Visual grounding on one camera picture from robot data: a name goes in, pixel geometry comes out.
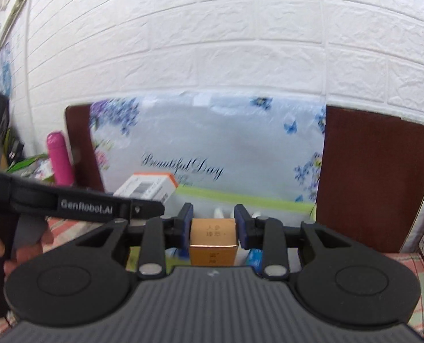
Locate green storage box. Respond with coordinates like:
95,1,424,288
126,186,319,272

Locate beige wall cable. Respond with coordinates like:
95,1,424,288
0,0,45,38

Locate floral wall poster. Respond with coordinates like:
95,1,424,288
0,18,30,98

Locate plaid blanket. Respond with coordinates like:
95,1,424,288
0,217,424,341

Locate floral plastic sheet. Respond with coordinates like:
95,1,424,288
89,92,328,204

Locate blue packet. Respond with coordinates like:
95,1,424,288
246,249,263,272

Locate white and orange box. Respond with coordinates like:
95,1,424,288
112,172,179,203

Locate green plant leaves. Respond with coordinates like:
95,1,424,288
5,153,50,176

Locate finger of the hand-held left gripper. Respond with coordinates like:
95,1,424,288
114,195,166,220

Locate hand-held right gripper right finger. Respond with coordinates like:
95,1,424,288
234,204,347,280

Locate dark brown board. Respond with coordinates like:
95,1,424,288
65,103,424,254

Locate gold cardboard box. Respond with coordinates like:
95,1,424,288
189,218,240,267

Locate pink bottle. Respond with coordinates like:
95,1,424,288
47,131,76,187

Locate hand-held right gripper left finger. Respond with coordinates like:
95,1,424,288
75,203,194,280

